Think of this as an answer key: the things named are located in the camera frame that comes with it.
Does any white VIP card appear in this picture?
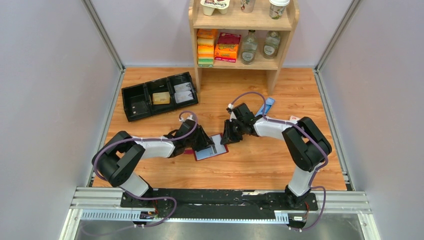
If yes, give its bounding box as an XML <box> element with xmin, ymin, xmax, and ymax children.
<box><xmin>173</xmin><ymin>82</ymin><xmax>192</xmax><ymax>93</ymax></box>

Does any black three-compartment tray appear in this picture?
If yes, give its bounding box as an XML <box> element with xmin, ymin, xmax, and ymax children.
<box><xmin>121</xmin><ymin>72</ymin><xmax>199</xmax><ymax>122</ymax></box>

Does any white lidded cup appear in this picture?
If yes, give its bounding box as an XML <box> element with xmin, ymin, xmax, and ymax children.
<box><xmin>269</xmin><ymin>0</ymin><xmax>290</xmax><ymax>20</ymax></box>

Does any gold card in tray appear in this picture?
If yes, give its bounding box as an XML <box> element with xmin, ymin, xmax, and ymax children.
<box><xmin>152</xmin><ymin>91</ymin><xmax>171</xmax><ymax>105</ymax></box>

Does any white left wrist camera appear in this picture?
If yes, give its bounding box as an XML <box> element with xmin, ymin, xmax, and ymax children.
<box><xmin>178</xmin><ymin>113</ymin><xmax>197</xmax><ymax>123</ymax></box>

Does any white yogurt cup pack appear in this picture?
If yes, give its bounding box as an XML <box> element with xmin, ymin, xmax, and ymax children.
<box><xmin>200</xmin><ymin>0</ymin><xmax>230</xmax><ymax>16</ymax></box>

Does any stack of coloured sponges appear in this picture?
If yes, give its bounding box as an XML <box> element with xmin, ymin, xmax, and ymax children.
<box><xmin>196</xmin><ymin>28</ymin><xmax>218</xmax><ymax>68</ymax></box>

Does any left clear glass bottle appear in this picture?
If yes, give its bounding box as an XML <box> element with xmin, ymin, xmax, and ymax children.
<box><xmin>240</xmin><ymin>30</ymin><xmax>258</xmax><ymax>65</ymax></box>

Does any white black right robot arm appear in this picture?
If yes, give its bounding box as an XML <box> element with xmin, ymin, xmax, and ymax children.
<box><xmin>220</xmin><ymin>103</ymin><xmax>332</xmax><ymax>210</ymax></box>

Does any white red small packet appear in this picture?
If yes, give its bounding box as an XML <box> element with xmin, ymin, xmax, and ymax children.
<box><xmin>289</xmin><ymin>115</ymin><xmax>301</xmax><ymax>121</ymax></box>

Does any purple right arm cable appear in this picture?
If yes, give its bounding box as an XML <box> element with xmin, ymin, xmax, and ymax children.
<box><xmin>227</xmin><ymin>91</ymin><xmax>330</xmax><ymax>232</ymax></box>

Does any silver card in tray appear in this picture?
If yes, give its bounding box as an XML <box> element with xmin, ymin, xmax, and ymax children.
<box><xmin>174</xmin><ymin>90</ymin><xmax>194</xmax><ymax>104</ymax></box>

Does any patterned paper cup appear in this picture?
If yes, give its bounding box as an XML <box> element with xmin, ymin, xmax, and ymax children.
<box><xmin>240</xmin><ymin>0</ymin><xmax>256</xmax><ymax>13</ymax></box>

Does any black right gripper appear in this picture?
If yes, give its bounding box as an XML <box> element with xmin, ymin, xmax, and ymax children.
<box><xmin>220</xmin><ymin>119</ymin><xmax>245</xmax><ymax>146</ymax></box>

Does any clear glass bottle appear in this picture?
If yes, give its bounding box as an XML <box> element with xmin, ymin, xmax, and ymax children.
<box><xmin>262</xmin><ymin>30</ymin><xmax>281</xmax><ymax>59</ymax></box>
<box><xmin>240</xmin><ymin>30</ymin><xmax>258</xmax><ymax>65</ymax></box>

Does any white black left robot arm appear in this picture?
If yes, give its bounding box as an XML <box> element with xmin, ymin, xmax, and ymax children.
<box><xmin>91</xmin><ymin>119</ymin><xmax>214</xmax><ymax>208</ymax></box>

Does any orange red snack box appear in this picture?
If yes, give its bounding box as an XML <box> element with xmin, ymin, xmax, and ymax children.
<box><xmin>214</xmin><ymin>32</ymin><xmax>241</xmax><ymax>63</ymax></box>

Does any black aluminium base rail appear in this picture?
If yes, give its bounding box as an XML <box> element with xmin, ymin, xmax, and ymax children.
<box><xmin>59</xmin><ymin>187</ymin><xmax>380</xmax><ymax>240</ymax></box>

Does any right clear glass bottle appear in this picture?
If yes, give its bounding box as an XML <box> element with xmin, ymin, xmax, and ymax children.
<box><xmin>262</xmin><ymin>30</ymin><xmax>281</xmax><ymax>59</ymax></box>

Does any wooden shelf unit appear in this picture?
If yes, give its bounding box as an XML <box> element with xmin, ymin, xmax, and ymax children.
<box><xmin>188</xmin><ymin>0</ymin><xmax>300</xmax><ymax>95</ymax></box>

